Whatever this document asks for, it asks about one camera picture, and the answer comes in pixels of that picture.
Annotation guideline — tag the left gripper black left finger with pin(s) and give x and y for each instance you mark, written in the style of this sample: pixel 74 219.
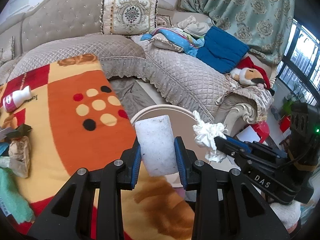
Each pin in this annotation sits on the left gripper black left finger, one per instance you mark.
pixel 69 213

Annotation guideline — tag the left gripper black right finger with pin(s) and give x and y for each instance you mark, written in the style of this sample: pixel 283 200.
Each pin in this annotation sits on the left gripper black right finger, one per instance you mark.
pixel 227 205

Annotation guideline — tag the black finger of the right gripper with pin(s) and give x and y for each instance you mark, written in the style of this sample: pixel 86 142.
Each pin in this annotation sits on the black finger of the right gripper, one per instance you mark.
pixel 233 148
pixel 263 154

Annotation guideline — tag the white tissue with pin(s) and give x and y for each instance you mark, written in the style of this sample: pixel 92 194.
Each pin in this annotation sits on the white tissue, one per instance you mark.
pixel 205 134

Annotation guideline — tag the white foam block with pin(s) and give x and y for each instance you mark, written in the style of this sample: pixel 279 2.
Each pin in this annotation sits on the white foam block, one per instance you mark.
pixel 157 148

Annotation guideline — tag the beige paper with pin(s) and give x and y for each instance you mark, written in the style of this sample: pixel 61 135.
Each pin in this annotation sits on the beige paper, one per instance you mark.
pixel 19 159

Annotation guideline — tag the blue snack bag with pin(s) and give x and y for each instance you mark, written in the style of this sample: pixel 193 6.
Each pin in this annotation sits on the blue snack bag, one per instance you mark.
pixel 4 147

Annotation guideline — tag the round white trash bin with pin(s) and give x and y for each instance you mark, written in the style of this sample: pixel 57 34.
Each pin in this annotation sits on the round white trash bin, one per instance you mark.
pixel 182 121

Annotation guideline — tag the white gloved right hand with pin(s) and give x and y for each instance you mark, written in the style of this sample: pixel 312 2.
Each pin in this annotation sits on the white gloved right hand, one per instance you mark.
pixel 289 215

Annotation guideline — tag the red plastic stool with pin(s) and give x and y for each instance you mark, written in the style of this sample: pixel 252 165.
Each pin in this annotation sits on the red plastic stool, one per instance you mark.
pixel 258 132

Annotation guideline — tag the teal green towel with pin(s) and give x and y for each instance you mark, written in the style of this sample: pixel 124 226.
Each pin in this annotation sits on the teal green towel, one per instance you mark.
pixel 14 203

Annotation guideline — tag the santa plush toy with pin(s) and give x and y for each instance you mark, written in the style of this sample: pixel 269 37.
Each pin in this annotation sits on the santa plush toy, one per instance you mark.
pixel 249 74

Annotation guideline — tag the clear plastic bag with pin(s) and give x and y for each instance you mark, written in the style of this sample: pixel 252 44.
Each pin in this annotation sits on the clear plastic bag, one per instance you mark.
pixel 4 162

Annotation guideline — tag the orange red patterned blanket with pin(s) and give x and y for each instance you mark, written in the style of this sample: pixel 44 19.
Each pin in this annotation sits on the orange red patterned blanket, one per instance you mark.
pixel 77 122

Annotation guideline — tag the dark green paper packet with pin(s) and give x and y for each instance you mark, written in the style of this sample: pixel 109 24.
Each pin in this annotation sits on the dark green paper packet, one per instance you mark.
pixel 19 132

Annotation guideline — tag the blue folded blanket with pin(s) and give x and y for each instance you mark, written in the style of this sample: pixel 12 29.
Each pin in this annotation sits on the blue folded blanket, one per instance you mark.
pixel 221 51

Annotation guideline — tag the long white toothpaste box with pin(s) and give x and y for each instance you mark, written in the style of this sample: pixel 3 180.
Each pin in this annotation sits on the long white toothpaste box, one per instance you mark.
pixel 4 132

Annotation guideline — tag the colourful striped cloth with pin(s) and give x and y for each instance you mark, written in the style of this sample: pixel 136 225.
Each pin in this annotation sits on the colourful striped cloth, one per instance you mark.
pixel 174 39

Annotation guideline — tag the beige tufted sofa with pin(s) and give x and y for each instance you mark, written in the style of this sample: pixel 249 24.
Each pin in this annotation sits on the beige tufted sofa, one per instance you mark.
pixel 57 29

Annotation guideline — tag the pink white yogurt bottle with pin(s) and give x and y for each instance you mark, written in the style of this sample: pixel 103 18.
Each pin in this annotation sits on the pink white yogurt bottle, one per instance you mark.
pixel 14 100

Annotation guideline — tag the beige crumpled clothes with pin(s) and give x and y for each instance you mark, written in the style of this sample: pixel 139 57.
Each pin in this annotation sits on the beige crumpled clothes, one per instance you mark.
pixel 193 27

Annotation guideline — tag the green patterned curtain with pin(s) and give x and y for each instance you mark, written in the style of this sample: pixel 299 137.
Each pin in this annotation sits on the green patterned curtain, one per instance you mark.
pixel 263 25

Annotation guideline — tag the small sofa cushion left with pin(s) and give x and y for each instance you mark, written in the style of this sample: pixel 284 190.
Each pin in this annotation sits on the small sofa cushion left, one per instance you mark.
pixel 7 51

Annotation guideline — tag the ornate embroidered cushion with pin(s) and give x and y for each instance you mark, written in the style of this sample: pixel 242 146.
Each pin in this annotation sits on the ornate embroidered cushion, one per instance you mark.
pixel 128 17

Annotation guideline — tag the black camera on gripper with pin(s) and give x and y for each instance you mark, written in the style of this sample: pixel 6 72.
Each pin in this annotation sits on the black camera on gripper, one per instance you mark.
pixel 304 137

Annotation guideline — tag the window with black frame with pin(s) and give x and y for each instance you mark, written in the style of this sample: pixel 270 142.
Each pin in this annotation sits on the window with black frame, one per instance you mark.
pixel 299 68

